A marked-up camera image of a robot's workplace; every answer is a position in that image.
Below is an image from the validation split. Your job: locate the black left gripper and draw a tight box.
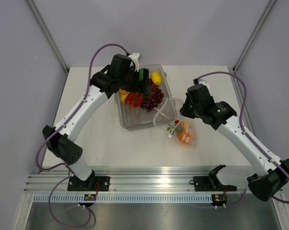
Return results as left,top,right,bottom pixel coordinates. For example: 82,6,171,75
119,68,151,94

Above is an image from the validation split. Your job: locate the cherry tomato sprig toy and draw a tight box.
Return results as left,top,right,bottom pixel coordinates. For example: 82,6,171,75
167,119,183,135

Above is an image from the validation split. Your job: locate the clear dotted zip top bag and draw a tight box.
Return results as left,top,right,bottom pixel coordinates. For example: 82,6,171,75
153,98,197,149

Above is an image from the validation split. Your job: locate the orange fruit toy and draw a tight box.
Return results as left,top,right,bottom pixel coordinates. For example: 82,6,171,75
177,131,194,145

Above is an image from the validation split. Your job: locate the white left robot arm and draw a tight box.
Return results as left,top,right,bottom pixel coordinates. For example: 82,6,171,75
43,53,151,191

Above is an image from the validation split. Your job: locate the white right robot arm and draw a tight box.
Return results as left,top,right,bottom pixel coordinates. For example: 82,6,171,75
180,84,289,201

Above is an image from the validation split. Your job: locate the clear plastic food tray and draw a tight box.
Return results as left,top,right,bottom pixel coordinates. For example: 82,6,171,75
114,64,178,130

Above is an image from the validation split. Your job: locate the green bell pepper toy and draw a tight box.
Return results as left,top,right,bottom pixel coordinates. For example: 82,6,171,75
139,69,144,81

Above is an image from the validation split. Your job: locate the yellow lemon toy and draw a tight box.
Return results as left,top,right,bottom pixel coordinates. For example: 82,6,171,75
151,72,162,86

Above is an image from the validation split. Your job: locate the red lobster toy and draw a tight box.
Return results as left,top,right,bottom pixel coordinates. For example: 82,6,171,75
123,92,145,114

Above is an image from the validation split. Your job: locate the dark red grape bunch toy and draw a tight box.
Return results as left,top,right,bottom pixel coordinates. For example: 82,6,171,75
140,88,164,112

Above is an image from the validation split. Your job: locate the yellow banana bunch toy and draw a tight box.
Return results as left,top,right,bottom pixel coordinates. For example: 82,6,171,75
119,89,130,103

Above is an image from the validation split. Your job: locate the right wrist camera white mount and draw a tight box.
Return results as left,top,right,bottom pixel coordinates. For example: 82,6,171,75
199,80,210,89

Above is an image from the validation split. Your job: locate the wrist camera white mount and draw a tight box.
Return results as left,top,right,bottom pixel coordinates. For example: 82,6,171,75
199,80,210,89
127,53,140,72

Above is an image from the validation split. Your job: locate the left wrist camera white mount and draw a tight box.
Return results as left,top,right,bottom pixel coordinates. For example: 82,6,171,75
127,53,140,72

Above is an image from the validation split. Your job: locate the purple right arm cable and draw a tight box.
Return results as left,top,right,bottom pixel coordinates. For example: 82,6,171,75
192,71,289,208

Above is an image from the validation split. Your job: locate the aluminium mounting rail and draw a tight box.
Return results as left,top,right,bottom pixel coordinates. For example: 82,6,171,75
23,166,284,194

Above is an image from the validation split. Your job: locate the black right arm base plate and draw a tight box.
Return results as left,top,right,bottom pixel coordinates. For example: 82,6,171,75
189,165,237,192

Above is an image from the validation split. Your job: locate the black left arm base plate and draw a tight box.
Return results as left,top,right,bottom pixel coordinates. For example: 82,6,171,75
67,176,110,192

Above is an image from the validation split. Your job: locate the right aluminium frame post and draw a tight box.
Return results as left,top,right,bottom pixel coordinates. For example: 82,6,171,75
233,0,278,73

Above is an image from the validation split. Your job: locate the aluminium frame post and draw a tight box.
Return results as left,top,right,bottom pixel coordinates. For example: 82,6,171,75
25,0,69,76
233,0,278,73

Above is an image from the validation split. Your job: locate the left aluminium frame post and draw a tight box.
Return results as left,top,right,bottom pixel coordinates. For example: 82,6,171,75
25,0,69,76

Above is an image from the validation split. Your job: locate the white slotted cable duct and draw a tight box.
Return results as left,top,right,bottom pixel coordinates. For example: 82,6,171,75
33,193,212,204

